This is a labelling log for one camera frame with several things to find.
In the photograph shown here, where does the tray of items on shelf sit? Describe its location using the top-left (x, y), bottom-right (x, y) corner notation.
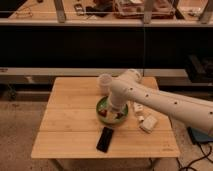
top-left (113, 0), bottom-right (175, 18)

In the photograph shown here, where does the black phone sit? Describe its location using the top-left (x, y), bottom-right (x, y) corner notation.
top-left (96, 127), bottom-right (114, 152)

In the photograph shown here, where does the green bowl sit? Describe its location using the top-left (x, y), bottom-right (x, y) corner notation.
top-left (96, 97), bottom-right (128, 124)

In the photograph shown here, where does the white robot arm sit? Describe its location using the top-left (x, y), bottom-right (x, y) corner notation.
top-left (107, 69), bottom-right (213, 137)

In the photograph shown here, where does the dark box at right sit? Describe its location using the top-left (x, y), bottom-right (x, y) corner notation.
top-left (185, 55), bottom-right (213, 83)

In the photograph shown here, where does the dark red pepper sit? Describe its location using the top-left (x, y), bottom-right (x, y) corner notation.
top-left (99, 109), bottom-right (109, 117)

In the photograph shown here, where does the small white block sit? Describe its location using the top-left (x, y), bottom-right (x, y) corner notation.
top-left (133, 103), bottom-right (144, 113)

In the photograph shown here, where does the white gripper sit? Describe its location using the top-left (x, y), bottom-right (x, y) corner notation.
top-left (108, 98), bottom-right (122, 119)

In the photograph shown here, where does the blue device on floor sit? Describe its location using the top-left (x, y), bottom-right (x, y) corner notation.
top-left (187, 127), bottom-right (213, 144)

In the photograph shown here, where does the wooden table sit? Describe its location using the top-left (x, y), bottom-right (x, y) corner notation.
top-left (31, 77), bottom-right (180, 159)

